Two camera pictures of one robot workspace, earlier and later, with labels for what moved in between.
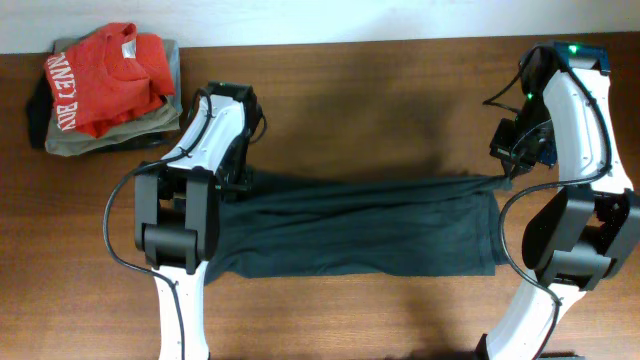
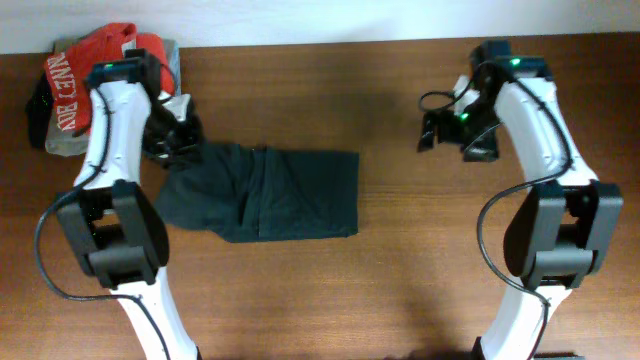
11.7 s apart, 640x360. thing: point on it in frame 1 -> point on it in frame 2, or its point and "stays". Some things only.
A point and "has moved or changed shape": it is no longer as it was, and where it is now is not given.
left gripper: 228,185 -> 179,147
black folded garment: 40,106 stays
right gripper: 502,148 -> 485,148
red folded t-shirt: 109,78 stays
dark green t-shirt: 344,225 has moved or changed shape
